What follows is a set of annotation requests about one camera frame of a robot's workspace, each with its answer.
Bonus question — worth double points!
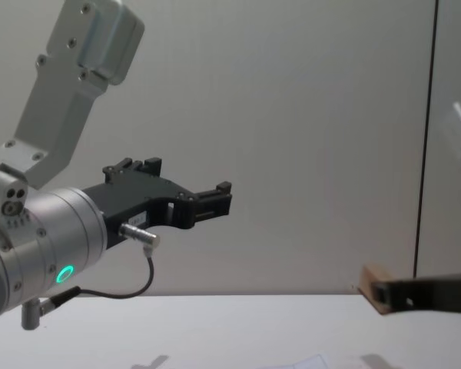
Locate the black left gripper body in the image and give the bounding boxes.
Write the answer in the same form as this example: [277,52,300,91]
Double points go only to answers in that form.
[80,175,195,255]

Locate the brown cardboard tray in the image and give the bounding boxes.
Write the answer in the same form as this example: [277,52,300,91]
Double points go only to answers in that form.
[358,262,393,316]

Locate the white table cloth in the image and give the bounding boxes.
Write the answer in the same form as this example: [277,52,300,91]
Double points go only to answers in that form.
[0,293,461,369]

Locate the thin dark cable, silver plugs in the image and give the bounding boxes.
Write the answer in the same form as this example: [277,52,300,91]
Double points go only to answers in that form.
[20,221,163,331]

